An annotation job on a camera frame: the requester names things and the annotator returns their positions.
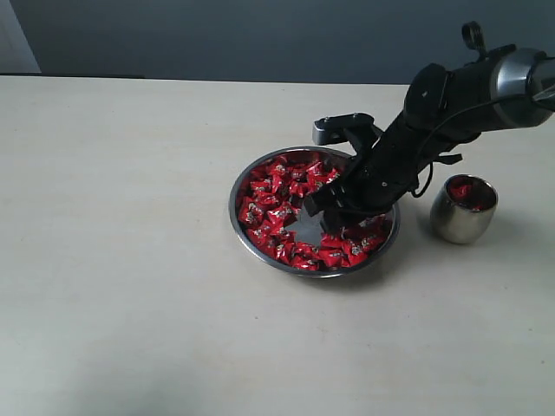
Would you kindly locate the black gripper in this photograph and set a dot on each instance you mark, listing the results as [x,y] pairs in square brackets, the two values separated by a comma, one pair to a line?
[387,171]

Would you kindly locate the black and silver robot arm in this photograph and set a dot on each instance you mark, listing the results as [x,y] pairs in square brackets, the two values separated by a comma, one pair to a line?
[505,88]

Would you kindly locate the round steel bowl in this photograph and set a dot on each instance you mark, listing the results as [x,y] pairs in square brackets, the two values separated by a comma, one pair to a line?
[277,181]

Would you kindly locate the shiny steel cup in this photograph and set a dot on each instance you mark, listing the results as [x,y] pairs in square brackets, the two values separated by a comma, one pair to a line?
[453,222]

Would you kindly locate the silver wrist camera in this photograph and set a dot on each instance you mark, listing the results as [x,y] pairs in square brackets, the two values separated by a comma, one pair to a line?
[329,130]

